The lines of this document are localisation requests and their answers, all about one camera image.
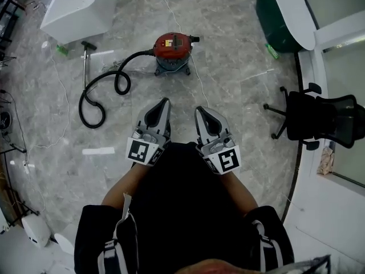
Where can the white oval object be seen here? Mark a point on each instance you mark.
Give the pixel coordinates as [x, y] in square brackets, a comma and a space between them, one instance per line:
[65, 243]

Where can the black tripod stand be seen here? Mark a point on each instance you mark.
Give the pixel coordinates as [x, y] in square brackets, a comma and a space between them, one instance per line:
[17, 204]

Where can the white angular counter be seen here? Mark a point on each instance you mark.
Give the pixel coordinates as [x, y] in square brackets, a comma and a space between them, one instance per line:
[77, 10]

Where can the black metal shelf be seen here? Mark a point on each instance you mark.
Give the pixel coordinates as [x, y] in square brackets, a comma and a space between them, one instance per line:
[7, 24]

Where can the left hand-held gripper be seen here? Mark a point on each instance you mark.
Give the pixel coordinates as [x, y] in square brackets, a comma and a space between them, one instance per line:
[140, 150]

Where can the metal vacuum wand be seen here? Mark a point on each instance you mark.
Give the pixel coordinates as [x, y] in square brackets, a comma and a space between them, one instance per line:
[85, 67]

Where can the person's black clothing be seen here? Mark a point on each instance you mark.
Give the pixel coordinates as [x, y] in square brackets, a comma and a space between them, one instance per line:
[182, 210]

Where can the green plastic bottle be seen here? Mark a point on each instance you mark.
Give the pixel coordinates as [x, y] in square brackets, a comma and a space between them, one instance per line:
[61, 50]
[272, 51]

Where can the black office chair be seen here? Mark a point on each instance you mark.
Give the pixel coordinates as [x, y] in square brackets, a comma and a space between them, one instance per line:
[319, 116]

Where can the red canister vacuum cleaner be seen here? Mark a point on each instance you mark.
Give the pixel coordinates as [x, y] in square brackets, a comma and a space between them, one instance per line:
[171, 48]

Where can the brown paper bag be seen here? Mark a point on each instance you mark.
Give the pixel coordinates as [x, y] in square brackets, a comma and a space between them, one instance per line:
[325, 161]

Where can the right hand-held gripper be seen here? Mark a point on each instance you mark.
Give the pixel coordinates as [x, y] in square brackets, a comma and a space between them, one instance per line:
[225, 158]

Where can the green and white round counter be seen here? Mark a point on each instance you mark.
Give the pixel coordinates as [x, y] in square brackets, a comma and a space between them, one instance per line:
[279, 13]

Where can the white rounded device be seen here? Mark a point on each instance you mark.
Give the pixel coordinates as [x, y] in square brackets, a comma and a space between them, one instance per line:
[35, 231]

